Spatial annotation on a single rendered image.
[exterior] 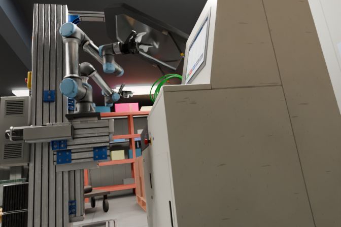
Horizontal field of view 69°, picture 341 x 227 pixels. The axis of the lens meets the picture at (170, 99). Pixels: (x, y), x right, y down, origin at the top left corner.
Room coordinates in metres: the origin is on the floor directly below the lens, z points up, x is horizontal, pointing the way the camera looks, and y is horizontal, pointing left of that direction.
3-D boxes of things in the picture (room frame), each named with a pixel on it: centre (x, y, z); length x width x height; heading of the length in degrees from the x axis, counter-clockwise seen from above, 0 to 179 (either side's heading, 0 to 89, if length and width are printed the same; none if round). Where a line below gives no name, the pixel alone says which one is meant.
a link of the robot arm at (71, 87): (1.59, 0.64, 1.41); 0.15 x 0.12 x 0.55; 169
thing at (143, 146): (2.06, 0.23, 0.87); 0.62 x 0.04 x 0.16; 12
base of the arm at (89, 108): (1.72, 0.62, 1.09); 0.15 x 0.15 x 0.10
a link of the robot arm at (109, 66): (1.56, 0.38, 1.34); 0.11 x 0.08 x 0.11; 169
